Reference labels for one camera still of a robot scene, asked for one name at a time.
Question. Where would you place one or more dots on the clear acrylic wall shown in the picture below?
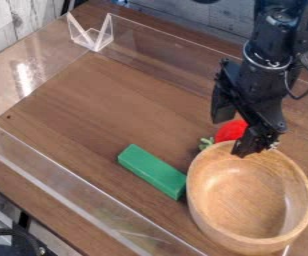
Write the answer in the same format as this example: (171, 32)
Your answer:
(93, 221)
(171, 58)

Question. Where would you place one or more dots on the black device with screw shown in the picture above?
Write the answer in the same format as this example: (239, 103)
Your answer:
(24, 245)

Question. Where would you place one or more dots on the red knitted strawberry toy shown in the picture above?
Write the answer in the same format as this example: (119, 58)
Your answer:
(231, 131)

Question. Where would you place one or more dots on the green rectangular block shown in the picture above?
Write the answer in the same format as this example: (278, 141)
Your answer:
(153, 170)

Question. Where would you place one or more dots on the clear acrylic front wall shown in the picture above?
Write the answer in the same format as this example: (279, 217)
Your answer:
(93, 221)

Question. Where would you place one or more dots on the clear acrylic back wall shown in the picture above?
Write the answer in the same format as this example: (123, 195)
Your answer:
(171, 58)

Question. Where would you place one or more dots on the clear acrylic corner bracket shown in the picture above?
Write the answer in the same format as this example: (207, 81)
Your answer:
(93, 38)

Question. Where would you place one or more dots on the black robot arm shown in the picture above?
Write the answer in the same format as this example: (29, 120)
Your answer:
(278, 45)

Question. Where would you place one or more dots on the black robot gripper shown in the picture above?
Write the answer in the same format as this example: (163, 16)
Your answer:
(251, 91)

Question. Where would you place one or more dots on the wooden bowl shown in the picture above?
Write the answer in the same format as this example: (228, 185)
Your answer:
(248, 201)

